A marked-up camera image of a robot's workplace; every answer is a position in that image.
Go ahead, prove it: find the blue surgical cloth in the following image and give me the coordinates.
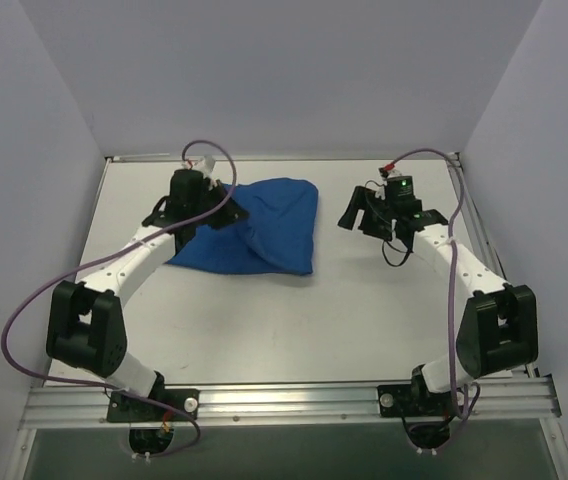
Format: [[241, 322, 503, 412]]
[[167, 178, 319, 276]]

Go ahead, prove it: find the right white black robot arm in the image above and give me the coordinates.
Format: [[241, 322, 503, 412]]
[[338, 177, 539, 413]]

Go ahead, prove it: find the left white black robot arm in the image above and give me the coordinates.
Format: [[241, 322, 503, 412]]
[[46, 166, 248, 419]]

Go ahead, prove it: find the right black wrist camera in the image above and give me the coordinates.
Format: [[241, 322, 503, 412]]
[[379, 166, 422, 212]]

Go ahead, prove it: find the aluminium right side rail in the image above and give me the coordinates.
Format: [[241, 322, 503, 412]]
[[449, 152, 539, 379]]

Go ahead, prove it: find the aluminium rail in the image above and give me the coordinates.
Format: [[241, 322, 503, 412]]
[[449, 152, 539, 379], [17, 375, 563, 431]]

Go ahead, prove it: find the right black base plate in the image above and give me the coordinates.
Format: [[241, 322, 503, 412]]
[[376, 382, 455, 418]]

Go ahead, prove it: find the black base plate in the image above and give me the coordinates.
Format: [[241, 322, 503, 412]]
[[106, 387, 200, 423], [376, 382, 455, 418]]

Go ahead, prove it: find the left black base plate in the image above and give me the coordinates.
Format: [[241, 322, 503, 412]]
[[106, 387, 200, 423]]

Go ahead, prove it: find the aluminium front rail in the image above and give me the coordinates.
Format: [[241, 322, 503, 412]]
[[17, 375, 563, 431]]

